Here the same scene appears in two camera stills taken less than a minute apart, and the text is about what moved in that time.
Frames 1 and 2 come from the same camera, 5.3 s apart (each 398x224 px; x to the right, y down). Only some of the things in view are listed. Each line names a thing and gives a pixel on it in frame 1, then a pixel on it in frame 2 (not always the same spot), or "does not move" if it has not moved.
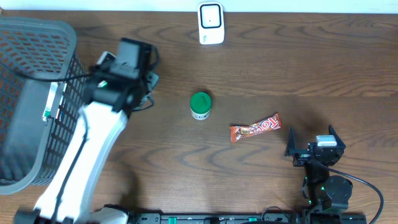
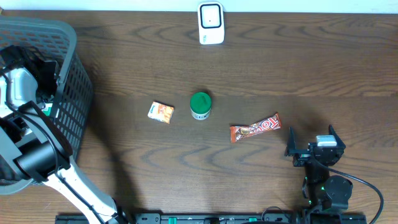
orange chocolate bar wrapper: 272,122 does not move
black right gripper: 291,150 does not move
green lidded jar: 200,105 does not move
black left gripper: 145,73 → 53,83
